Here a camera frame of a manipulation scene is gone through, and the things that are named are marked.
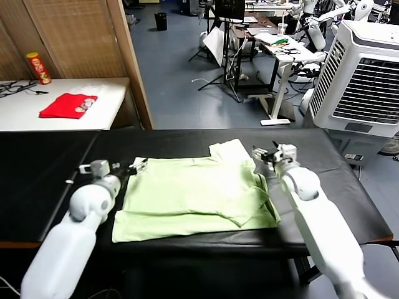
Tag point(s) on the white side table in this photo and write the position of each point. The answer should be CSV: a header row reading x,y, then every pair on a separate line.
x,y
103,101

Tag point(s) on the folded red shirt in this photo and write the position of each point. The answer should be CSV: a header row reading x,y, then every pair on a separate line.
x,y
65,106

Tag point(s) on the light green t-shirt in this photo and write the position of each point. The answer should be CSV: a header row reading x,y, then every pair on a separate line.
x,y
187,193

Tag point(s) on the black tripod stand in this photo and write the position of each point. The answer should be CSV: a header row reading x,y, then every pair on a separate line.
x,y
225,60

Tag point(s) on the black leather table cover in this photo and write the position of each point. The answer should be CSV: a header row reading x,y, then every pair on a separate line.
x,y
31,187
343,193

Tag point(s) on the red chips can yellow lid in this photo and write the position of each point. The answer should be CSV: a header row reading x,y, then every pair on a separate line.
x,y
39,68

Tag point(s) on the white rounded robot base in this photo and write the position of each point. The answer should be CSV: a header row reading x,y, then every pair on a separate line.
x,y
306,102

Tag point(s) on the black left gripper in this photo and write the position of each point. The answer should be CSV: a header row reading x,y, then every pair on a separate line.
x,y
123,170

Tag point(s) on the black trash bin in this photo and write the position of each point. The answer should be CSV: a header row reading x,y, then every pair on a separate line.
x,y
161,21

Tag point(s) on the black table leg frame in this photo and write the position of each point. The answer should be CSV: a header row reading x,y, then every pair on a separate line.
x,y
307,269

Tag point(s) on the small black white label device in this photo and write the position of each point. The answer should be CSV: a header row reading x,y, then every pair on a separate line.
x,y
353,156

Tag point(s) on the white standing desk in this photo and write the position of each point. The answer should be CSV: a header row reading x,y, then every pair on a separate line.
x,y
282,57

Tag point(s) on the black monitor on stand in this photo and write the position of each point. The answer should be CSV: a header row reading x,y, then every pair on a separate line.
x,y
230,8

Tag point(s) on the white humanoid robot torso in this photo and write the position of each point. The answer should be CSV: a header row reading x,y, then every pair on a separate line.
x,y
315,32

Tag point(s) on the grey shoe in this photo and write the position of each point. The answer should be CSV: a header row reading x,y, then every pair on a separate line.
x,y
389,146

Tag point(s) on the white robot with round head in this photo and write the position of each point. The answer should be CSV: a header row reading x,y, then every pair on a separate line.
x,y
363,8

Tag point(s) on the plastic cup with straw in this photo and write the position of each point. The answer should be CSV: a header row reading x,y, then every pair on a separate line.
x,y
282,29

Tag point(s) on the brown wooden desk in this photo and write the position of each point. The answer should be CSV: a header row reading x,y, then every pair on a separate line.
x,y
241,31

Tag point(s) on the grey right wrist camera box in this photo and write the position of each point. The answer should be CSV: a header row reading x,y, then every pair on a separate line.
x,y
288,152

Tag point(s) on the green yellow cloth item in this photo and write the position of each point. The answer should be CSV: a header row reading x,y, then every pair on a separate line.
x,y
279,41

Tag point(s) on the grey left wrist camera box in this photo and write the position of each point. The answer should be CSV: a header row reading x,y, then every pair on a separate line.
x,y
99,168

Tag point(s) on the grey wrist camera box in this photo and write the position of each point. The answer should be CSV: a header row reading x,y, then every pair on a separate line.
x,y
99,168
288,152

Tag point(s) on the white reflector board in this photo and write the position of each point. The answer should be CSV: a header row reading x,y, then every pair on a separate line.
x,y
215,43

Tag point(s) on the wooden folding screen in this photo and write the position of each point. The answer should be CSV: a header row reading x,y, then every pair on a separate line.
x,y
81,40

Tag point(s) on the white grey air cooler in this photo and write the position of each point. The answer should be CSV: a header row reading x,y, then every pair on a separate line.
x,y
368,76

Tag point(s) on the grey laptop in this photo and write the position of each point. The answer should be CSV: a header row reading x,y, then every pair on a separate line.
x,y
262,30

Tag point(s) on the white paper stack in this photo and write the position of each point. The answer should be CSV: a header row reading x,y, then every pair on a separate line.
x,y
266,37

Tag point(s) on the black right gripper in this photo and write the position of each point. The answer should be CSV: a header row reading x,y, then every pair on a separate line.
x,y
272,158

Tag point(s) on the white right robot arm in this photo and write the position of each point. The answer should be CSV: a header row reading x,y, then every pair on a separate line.
x,y
327,236

